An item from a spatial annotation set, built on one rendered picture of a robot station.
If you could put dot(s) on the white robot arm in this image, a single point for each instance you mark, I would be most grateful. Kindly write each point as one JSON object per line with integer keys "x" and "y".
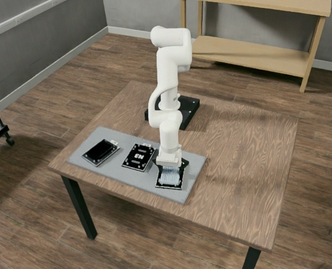
{"x": 170, "y": 61}

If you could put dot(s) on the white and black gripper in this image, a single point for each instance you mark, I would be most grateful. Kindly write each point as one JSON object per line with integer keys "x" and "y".
{"x": 177, "y": 155}

